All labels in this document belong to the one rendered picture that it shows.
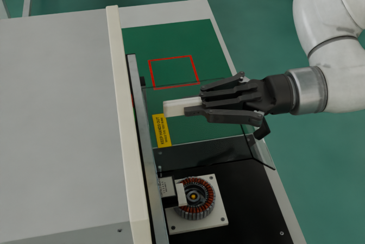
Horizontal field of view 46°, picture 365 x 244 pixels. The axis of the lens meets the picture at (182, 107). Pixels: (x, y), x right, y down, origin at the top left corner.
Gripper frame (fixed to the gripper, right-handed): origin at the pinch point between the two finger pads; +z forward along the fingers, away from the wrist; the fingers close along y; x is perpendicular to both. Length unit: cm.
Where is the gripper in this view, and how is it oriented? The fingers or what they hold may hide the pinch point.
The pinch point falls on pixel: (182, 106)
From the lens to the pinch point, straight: 78.5
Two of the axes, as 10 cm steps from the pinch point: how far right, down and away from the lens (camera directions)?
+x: 0.0, -6.9, -7.2
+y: -1.8, -7.1, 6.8
